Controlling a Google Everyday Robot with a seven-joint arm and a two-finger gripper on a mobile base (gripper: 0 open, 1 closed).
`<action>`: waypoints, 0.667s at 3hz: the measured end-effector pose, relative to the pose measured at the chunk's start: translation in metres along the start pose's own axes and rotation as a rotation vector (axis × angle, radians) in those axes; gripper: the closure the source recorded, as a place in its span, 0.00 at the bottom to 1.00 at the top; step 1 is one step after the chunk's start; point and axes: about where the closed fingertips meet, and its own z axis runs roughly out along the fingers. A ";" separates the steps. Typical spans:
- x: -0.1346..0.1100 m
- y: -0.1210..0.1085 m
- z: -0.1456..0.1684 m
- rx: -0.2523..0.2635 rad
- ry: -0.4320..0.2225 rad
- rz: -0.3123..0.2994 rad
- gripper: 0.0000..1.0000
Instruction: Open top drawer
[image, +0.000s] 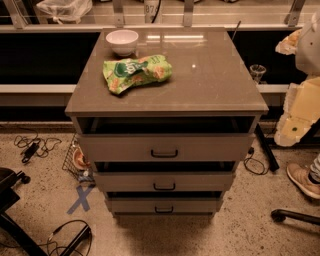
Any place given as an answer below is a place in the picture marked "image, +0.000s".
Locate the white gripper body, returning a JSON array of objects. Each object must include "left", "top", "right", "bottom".
[{"left": 274, "top": 77, "right": 320, "bottom": 147}]

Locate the grey top drawer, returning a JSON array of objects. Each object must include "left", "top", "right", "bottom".
[{"left": 79, "top": 117, "right": 254, "bottom": 162}]

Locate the grey drawer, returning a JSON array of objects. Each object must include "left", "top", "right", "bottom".
[
  {"left": 94, "top": 161, "right": 235, "bottom": 192},
  {"left": 79, "top": 117, "right": 254, "bottom": 162},
  {"left": 104, "top": 191, "right": 223, "bottom": 215}
]

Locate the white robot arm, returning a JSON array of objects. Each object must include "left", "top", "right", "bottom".
[{"left": 274, "top": 10, "right": 320, "bottom": 147}]

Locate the grey drawer cabinet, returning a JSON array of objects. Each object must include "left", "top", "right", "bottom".
[{"left": 64, "top": 27, "right": 270, "bottom": 219}]

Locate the grey middle drawer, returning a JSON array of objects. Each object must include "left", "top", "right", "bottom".
[{"left": 94, "top": 161, "right": 235, "bottom": 192}]

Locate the grey bottom drawer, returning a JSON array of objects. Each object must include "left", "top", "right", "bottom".
[{"left": 104, "top": 191, "right": 223, "bottom": 215}]

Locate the black bar on floor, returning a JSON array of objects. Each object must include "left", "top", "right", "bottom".
[{"left": 255, "top": 124, "right": 279, "bottom": 172}]

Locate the clear glass cup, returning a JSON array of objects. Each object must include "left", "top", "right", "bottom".
[{"left": 249, "top": 64, "right": 267, "bottom": 83}]

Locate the tan sneaker shoe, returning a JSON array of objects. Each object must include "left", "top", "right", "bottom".
[{"left": 286, "top": 163, "right": 320, "bottom": 200}]

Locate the black chair leg with caster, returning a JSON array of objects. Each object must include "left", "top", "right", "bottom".
[{"left": 271, "top": 209, "right": 320, "bottom": 225}]

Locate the green chip bag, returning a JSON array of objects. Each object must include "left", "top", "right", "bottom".
[{"left": 103, "top": 55, "right": 172, "bottom": 95}]

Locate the white ceramic bowl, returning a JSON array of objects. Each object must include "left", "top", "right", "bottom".
[{"left": 106, "top": 29, "right": 139, "bottom": 56}]

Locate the blue tape X mark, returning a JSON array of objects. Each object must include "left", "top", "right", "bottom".
[{"left": 67, "top": 184, "right": 94, "bottom": 215}]

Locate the clear plastic bag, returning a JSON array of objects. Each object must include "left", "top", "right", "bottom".
[{"left": 36, "top": 0, "right": 93, "bottom": 24}]

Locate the black office chair base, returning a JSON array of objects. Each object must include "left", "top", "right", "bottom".
[{"left": 0, "top": 167, "right": 47, "bottom": 256}]

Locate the black cable loop right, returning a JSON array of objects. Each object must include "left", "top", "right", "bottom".
[{"left": 243, "top": 146, "right": 270, "bottom": 176}]

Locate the wire basket on floor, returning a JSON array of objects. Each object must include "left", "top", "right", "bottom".
[{"left": 62, "top": 135, "right": 94, "bottom": 184}]

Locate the black stand with cables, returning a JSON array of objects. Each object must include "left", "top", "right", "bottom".
[{"left": 46, "top": 219, "right": 93, "bottom": 256}]

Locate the black power adapter with cable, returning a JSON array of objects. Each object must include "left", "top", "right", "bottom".
[{"left": 14, "top": 129, "right": 62, "bottom": 164}]

